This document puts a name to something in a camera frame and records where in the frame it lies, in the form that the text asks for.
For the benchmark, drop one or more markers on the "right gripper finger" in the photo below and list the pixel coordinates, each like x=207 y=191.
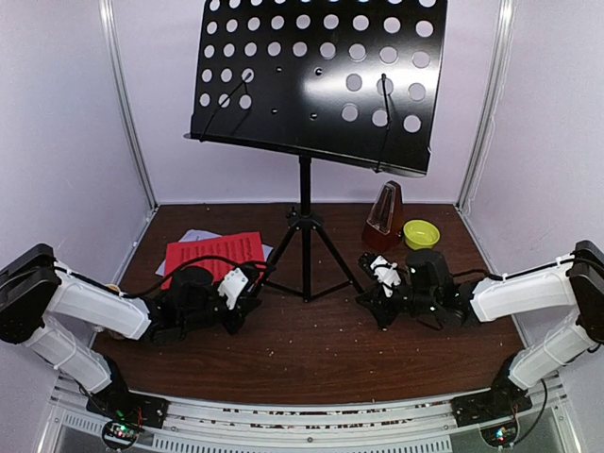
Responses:
x=374 y=306
x=366 y=261

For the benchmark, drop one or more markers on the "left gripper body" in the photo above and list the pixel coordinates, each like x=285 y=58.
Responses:
x=194 y=319

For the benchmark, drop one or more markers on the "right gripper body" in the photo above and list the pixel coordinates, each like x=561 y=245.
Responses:
x=423 y=302

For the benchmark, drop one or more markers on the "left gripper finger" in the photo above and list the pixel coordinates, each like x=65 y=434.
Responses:
x=237 y=316
x=259 y=271

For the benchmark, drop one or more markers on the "red sheet music page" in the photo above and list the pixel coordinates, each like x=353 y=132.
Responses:
x=238 y=248

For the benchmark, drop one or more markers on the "black music stand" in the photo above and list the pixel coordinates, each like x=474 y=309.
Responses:
x=354 y=82

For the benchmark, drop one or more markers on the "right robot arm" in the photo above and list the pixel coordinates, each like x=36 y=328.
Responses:
x=426 y=291

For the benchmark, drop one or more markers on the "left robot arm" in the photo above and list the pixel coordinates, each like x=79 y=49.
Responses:
x=36 y=288

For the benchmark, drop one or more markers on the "brown wooden metronome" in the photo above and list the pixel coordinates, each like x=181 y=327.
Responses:
x=383 y=228

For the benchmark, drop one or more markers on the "yellow-green bowl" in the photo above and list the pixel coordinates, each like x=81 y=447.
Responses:
x=420 y=234

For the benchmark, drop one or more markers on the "white sheet music page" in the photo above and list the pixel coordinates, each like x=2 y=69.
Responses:
x=196 y=235

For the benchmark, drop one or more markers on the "patterned white mug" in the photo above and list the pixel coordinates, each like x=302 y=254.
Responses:
x=113 y=334

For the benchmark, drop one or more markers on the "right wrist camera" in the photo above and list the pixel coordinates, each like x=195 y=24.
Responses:
x=386 y=274

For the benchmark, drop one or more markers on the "aluminium front frame rail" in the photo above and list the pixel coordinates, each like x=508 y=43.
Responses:
x=414 y=425

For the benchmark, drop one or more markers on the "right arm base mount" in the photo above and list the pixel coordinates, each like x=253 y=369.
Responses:
x=502 y=400

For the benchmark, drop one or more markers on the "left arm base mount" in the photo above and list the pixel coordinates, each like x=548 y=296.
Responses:
x=128 y=413

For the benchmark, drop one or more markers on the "left aluminium corner post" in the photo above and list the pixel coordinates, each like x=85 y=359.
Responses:
x=107 y=17

